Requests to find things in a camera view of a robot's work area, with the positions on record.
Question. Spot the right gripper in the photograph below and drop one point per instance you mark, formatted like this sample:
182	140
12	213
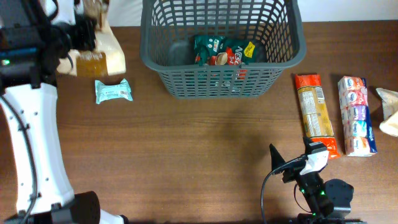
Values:
294	171

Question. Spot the cream crumpled bag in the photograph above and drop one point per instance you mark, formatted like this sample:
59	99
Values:
389	108

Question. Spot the grey plastic lattice basket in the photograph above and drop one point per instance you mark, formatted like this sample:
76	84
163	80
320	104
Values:
168	30

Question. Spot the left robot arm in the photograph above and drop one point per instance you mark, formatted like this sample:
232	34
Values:
35	36

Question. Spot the orange biscuit roll pack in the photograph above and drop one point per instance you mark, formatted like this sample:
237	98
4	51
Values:
316	121

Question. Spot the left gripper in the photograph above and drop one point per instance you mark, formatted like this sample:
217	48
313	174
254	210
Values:
86	34

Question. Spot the teal snack packet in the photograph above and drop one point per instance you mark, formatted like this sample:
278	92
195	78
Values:
109	92

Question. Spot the beige brown snack pouch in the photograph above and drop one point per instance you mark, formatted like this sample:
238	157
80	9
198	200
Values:
107	58

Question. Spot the green Nescafe coffee bag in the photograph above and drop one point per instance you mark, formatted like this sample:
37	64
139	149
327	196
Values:
221	50

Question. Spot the multicolour tissue packet bundle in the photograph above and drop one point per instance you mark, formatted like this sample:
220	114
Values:
355	114

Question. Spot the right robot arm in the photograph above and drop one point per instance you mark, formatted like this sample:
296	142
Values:
328	201

